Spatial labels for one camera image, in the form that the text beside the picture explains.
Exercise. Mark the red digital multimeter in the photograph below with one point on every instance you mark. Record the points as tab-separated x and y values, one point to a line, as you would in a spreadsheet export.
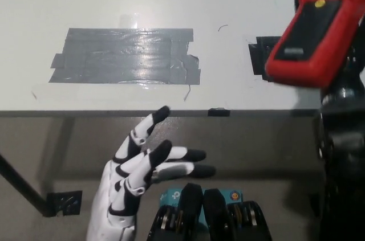
308	33

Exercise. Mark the grey duct tape patch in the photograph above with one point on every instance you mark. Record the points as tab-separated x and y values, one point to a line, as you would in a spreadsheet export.
125	58

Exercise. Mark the black and white right hand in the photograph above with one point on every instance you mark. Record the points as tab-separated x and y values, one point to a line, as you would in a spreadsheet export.
357	58

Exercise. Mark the black floor tape patch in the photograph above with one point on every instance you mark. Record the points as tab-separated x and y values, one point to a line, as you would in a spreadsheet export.
64	203

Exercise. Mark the white and black left hand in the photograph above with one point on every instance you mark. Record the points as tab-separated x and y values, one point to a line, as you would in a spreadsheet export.
114	195

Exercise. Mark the black and teal robot body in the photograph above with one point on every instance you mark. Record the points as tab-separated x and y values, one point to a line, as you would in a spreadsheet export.
211	215

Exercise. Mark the small black tape strip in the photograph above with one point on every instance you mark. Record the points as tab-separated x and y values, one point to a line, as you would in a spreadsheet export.
219	112

